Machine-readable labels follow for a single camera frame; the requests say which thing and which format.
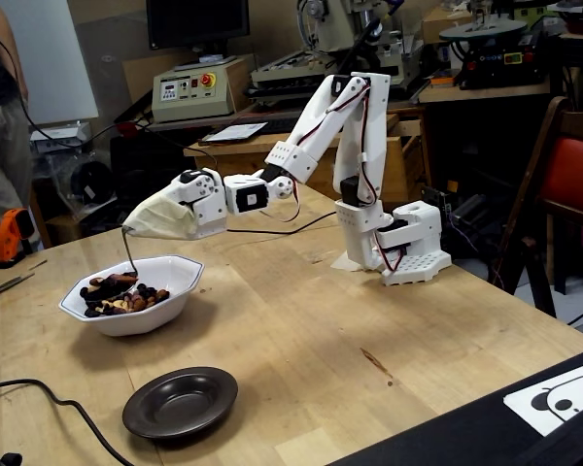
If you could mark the wooden workbench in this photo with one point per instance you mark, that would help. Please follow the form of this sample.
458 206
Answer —
243 157

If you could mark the white paper sheet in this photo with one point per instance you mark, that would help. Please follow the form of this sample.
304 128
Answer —
238 132

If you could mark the translucent tape sheet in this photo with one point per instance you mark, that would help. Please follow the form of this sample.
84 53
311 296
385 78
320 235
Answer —
342 264

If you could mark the black scroll saw machine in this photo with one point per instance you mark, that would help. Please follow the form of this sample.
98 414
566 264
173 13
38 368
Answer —
495 63

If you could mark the white board panel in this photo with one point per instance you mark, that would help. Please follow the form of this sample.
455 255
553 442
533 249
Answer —
48 58

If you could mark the metal spoon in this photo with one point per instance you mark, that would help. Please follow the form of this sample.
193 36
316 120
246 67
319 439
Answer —
126 242

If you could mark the scooped trail mix portion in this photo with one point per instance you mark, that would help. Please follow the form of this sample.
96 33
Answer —
116 280

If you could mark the brown plate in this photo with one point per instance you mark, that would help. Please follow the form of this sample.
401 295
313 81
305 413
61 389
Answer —
180 403

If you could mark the white octagonal bowl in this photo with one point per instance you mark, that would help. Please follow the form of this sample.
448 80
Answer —
126 325

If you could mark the beige milling machine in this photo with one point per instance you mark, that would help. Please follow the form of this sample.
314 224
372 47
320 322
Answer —
340 24

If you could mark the black monitor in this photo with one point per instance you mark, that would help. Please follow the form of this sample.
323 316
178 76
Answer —
199 22

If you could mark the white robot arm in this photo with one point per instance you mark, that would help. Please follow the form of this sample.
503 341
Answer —
381 121

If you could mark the wooden chair red cushion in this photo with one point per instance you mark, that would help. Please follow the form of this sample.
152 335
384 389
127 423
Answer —
573 175

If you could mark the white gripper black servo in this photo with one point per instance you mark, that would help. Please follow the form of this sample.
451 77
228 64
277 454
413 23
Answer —
205 210

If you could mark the orange black hand tool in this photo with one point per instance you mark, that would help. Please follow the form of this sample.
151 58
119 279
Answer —
10 233

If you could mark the black disc in plastic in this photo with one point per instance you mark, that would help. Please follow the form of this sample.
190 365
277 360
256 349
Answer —
92 182

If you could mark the trail mix pile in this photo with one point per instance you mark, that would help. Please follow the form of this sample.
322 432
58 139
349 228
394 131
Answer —
136 303

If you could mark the person in khaki trousers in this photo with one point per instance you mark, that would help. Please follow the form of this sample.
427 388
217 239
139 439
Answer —
0 145

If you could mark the small black object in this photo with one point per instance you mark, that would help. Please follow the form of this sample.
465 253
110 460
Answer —
5 460

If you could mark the small white box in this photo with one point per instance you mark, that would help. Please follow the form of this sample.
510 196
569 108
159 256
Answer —
58 136

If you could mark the cardboard box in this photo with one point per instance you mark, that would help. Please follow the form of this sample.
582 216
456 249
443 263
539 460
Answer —
442 24

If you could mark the beige control box red button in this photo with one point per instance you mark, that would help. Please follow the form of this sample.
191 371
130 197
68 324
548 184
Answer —
189 104

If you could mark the wooden side bench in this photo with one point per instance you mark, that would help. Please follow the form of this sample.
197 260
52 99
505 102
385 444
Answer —
466 93

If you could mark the beige masking tape wrap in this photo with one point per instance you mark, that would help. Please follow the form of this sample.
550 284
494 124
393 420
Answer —
160 221

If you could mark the white panda sticker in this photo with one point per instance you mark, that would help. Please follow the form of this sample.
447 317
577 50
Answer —
563 388

